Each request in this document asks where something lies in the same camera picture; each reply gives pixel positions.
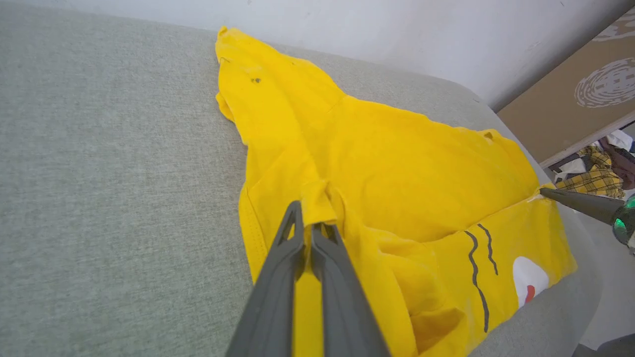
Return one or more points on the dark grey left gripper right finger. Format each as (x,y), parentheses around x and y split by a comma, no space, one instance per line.
(342,307)

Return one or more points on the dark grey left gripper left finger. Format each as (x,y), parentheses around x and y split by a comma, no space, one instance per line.
(273,297)

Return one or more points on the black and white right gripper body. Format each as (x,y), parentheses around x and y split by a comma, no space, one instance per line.
(626,223)

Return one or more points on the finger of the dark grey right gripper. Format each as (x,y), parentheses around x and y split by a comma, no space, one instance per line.
(585,204)

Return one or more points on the yellow t-shirt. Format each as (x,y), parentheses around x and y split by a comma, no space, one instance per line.
(397,173)

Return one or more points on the yellow black plaid shirt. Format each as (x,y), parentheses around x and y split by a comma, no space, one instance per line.
(593,181)

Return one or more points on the white cloth garment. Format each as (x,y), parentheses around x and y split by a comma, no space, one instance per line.
(570,167)

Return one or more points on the dark brown cloth garment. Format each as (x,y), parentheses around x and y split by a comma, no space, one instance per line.
(622,166)

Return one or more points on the brown board with white pattern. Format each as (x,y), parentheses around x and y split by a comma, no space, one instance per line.
(560,109)

